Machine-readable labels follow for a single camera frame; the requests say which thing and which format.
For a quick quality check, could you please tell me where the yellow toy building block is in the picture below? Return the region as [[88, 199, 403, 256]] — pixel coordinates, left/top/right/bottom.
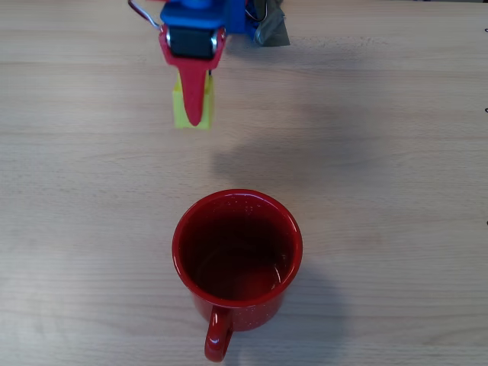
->
[[172, 71, 216, 131]]

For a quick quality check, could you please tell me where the red white black servo wire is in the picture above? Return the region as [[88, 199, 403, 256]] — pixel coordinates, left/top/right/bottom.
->
[[127, 0, 162, 31]]

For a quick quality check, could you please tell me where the grey duct tape piece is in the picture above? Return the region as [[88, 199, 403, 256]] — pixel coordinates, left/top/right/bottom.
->
[[252, 0, 291, 47]]

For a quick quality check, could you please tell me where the red enamel mug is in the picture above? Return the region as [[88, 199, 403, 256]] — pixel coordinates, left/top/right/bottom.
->
[[171, 189, 304, 363]]

